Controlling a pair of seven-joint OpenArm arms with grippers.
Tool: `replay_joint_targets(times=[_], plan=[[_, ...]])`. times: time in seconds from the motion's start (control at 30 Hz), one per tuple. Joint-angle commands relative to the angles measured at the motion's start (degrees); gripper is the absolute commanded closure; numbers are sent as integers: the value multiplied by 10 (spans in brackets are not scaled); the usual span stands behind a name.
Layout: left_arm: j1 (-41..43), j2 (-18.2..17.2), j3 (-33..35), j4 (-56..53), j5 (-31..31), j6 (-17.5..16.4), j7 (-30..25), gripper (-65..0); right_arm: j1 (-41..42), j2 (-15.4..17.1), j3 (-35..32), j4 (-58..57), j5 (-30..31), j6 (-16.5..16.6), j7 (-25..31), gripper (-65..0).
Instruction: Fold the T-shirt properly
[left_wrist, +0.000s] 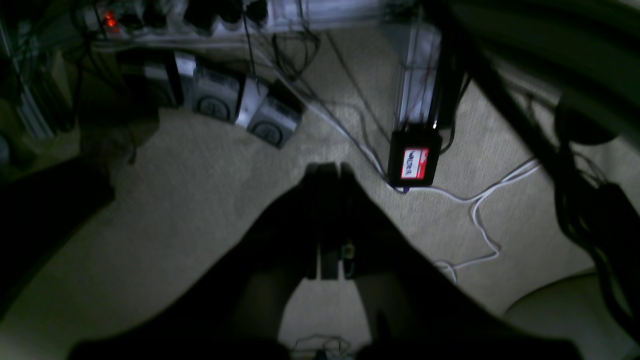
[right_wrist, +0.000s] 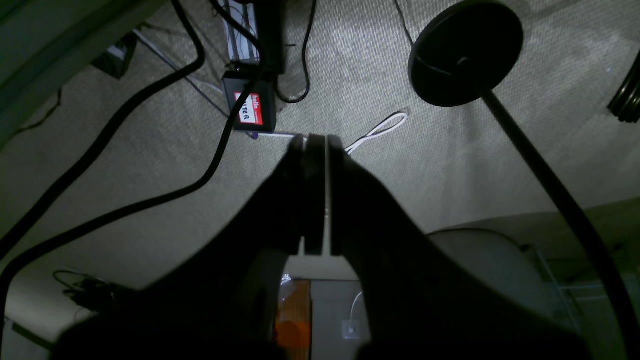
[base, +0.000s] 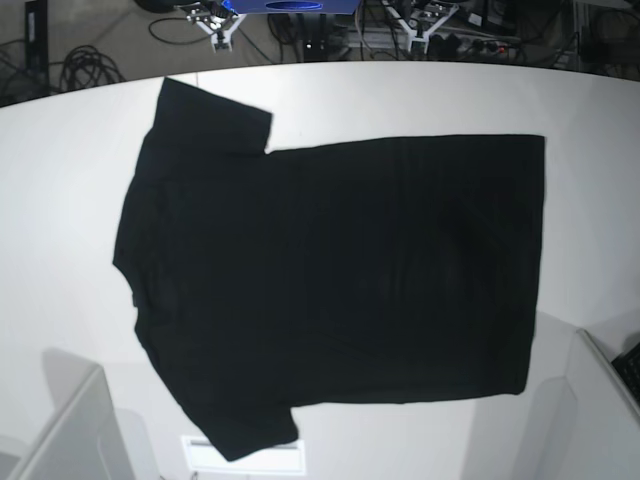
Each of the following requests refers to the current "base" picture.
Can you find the white partition panel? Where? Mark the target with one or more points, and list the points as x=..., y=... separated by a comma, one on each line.
x=82, y=439
x=605, y=438

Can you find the black T-shirt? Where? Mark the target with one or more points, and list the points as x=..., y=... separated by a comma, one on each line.
x=393, y=270

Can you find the white left partition panel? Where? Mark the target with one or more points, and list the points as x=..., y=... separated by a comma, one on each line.
x=82, y=439

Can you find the black keyboard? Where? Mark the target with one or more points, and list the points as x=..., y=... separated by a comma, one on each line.
x=627, y=367

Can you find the black tower case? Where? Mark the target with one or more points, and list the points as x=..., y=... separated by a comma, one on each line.
x=36, y=37

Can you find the white right partition panel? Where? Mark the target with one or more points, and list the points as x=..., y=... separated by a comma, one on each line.
x=605, y=438

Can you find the blue box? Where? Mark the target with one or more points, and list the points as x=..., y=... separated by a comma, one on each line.
x=292, y=6

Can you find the white power strip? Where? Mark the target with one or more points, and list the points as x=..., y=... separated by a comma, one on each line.
x=446, y=42

